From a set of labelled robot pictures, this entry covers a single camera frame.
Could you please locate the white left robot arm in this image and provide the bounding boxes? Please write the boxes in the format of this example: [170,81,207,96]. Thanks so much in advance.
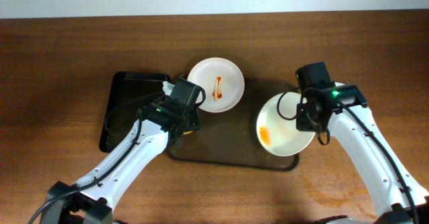
[29,95,200,223]

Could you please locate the brown serving tray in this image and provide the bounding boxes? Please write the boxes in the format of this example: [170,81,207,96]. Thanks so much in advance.
[165,78,300,172]

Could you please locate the black water tray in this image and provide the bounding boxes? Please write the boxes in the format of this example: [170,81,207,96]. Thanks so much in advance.
[99,72,171,153]

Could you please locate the white plate with ketchup streak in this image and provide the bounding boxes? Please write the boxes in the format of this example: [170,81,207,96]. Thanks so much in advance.
[187,57,245,113]

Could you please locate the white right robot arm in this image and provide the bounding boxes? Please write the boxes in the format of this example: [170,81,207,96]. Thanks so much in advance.
[296,90,428,223]

